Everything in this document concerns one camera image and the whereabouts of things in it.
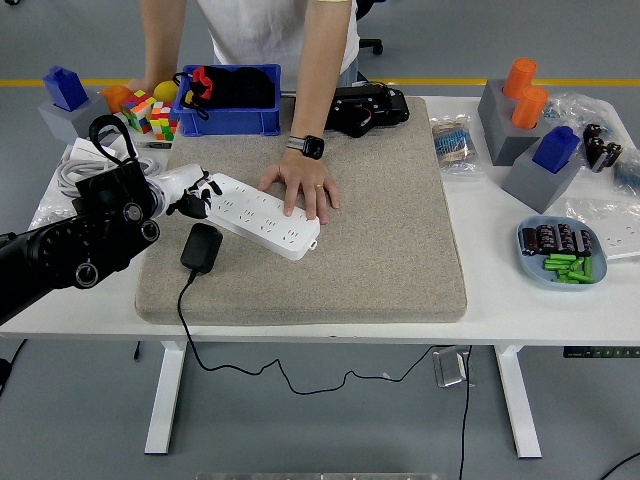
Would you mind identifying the clear bag of resistors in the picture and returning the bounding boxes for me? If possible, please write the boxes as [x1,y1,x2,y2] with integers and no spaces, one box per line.
[429,113,486,177]

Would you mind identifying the grey block holder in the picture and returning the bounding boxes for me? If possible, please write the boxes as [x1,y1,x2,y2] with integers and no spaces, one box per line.
[38,92,114,147]
[501,144,586,215]

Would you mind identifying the black electronic device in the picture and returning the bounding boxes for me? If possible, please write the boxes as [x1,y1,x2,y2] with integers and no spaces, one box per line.
[324,82,411,139]

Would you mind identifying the grey coiled power cable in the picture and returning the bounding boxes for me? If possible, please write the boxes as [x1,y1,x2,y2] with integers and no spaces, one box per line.
[54,157,169,201]

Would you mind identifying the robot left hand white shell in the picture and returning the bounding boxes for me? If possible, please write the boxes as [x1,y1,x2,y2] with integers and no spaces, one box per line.
[158,163,224,220]

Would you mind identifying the clear bag blue components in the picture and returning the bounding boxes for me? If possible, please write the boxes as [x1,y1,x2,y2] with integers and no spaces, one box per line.
[543,92,629,134]
[610,147,640,197]

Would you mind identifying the person's left hand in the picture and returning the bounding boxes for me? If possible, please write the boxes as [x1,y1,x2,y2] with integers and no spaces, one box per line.
[258,148,342,225]

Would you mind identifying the person's torso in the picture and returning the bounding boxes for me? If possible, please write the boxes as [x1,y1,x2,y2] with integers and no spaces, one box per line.
[194,0,362,94]

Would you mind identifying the white table leg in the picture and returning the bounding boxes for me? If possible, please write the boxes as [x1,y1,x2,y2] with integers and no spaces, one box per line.
[492,344,544,460]
[143,341,187,456]

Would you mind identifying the black plug with cord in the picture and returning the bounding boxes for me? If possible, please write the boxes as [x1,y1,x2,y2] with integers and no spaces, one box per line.
[177,222,444,397]

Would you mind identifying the silver metal box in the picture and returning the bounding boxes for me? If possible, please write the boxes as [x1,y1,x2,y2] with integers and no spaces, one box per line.
[431,345,477,389]

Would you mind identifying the blue block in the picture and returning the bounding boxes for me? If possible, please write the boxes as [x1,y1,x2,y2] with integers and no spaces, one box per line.
[531,125,582,175]
[43,65,91,113]

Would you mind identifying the white wall socket in bag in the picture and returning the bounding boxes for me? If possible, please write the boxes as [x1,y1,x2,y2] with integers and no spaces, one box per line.
[564,197,640,262]

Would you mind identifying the white power strip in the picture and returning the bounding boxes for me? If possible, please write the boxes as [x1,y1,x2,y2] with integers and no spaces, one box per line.
[203,172,322,261]

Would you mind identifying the black smartwatch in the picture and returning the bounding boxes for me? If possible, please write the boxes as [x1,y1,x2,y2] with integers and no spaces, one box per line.
[285,133,326,161]

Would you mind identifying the black office chair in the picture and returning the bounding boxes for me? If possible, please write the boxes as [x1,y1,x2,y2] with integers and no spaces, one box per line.
[349,0,385,84]

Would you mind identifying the person's right hand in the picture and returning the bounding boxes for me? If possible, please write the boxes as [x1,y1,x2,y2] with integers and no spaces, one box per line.
[125,75,174,95]

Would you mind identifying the grey-brown mat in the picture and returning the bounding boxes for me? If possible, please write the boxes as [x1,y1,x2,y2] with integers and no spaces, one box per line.
[134,96,469,327]

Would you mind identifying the black pouch with red trim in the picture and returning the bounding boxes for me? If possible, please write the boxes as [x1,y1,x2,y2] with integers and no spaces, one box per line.
[172,64,236,121]

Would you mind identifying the bag of dark capacitors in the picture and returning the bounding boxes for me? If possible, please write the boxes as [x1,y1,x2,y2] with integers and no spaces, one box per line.
[582,122,626,174]

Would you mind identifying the black desk control panel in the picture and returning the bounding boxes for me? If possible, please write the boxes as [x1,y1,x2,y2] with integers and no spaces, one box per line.
[563,346,640,360]

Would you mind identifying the light blue plate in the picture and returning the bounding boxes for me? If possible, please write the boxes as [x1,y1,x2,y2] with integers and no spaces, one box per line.
[516,214,609,292]

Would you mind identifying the white flat box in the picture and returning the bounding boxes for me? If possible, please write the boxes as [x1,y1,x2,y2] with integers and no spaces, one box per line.
[68,137,121,164]

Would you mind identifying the black hanging cable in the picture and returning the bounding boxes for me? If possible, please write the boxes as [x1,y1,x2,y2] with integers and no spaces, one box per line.
[457,344,474,480]

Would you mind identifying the colourful puzzle cube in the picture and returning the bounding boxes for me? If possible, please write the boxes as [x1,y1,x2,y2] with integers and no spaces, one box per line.
[119,88,157,135]
[148,100,180,142]

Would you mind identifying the clear bag of metal nuts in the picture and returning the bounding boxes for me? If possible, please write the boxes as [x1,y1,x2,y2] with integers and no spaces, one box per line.
[29,197,77,231]

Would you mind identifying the grey two-slot holder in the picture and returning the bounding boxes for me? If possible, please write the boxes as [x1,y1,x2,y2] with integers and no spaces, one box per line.
[477,78,551,167]

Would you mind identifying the plain black pouch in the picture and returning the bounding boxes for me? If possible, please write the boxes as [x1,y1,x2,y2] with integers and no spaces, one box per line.
[229,66,278,109]

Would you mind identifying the black floor cable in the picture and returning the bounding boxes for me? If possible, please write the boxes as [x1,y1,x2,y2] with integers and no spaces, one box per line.
[597,451,640,480]

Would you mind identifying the blue plastic bin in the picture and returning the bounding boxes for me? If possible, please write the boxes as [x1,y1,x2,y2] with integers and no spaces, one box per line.
[178,63,283,138]

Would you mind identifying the orange cylinder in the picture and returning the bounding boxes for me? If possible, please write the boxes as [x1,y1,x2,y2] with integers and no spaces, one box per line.
[510,85,550,132]
[502,57,539,100]

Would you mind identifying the orange cup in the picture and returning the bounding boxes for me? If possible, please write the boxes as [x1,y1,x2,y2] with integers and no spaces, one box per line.
[99,84,134,114]

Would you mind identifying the yellow ball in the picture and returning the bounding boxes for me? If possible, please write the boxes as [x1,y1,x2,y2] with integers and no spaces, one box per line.
[153,79,180,104]

